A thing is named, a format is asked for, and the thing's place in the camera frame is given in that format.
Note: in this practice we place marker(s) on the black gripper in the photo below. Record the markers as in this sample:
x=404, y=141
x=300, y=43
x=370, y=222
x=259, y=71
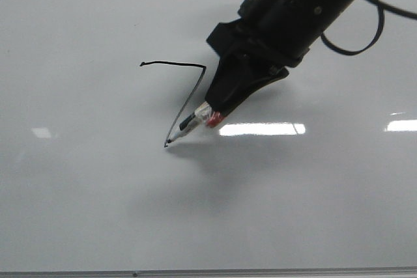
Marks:
x=234, y=80

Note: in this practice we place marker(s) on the taped black whiteboard marker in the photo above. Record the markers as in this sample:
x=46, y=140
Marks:
x=204, y=114

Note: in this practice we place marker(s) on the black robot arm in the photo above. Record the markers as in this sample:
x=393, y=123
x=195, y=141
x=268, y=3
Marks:
x=307, y=19

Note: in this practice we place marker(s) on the white glossy whiteboard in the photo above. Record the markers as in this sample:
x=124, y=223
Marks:
x=317, y=170

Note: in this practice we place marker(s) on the grey aluminium whiteboard frame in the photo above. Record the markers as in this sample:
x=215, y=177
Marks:
x=407, y=271

